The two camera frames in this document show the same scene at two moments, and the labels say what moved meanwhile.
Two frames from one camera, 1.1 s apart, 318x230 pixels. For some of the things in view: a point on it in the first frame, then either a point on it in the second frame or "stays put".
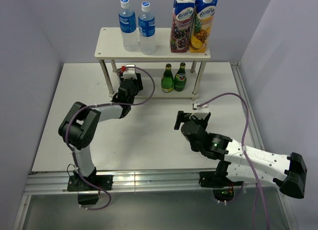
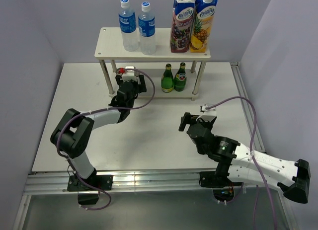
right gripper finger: (205, 121) -> (211, 123)
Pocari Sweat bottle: (127, 22) stays put
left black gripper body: (135, 90) stays put
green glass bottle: (167, 79) stays put
